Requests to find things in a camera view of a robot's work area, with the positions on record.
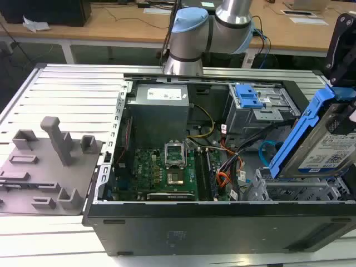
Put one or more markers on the metal drive cage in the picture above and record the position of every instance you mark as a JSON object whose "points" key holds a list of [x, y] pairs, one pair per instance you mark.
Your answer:
{"points": [[250, 118]]}

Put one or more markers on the white printed paper sheet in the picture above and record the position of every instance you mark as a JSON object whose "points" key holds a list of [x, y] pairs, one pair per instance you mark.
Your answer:
{"points": [[308, 21]]}

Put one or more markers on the wooden desk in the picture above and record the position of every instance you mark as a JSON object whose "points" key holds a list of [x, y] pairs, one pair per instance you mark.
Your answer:
{"points": [[111, 27]]}

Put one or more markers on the CPU socket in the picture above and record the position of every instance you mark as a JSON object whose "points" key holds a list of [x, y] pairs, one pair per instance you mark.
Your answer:
{"points": [[175, 178]]}

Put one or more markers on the black graphics card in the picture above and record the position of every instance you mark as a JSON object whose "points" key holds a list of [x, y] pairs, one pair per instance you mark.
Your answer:
{"points": [[169, 196]]}

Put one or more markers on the gray power supply unit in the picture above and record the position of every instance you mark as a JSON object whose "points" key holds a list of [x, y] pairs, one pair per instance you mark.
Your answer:
{"points": [[158, 116]]}

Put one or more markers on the green sticky note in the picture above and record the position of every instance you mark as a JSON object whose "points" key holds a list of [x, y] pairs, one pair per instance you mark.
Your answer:
{"points": [[206, 4]]}

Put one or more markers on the gray parts rack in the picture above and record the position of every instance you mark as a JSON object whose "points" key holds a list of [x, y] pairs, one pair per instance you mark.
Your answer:
{"points": [[50, 178]]}

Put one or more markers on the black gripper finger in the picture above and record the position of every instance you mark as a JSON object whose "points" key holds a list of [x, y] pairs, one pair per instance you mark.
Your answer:
{"points": [[346, 118]]}

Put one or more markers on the hard disk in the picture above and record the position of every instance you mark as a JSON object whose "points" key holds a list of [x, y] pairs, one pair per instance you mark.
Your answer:
{"points": [[320, 155]]}

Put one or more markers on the crumpled white paper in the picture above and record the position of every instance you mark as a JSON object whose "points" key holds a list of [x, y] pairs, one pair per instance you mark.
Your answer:
{"points": [[34, 24]]}

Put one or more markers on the black box on desk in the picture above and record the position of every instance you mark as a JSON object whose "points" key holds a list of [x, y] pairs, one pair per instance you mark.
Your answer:
{"points": [[44, 11]]}

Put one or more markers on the black PC case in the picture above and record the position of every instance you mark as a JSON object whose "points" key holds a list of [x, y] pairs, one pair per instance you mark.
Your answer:
{"points": [[194, 236]]}

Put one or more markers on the black RAM stick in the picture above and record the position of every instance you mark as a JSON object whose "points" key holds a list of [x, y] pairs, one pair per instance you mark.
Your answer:
{"points": [[211, 175]]}

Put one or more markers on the blue drive cage latch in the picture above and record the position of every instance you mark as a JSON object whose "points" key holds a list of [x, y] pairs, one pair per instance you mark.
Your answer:
{"points": [[247, 97]]}

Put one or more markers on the green motherboard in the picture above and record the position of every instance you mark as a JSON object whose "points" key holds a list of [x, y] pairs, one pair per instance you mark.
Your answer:
{"points": [[155, 172]]}

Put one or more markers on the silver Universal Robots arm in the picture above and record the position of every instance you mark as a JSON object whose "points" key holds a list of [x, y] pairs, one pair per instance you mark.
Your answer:
{"points": [[189, 41]]}

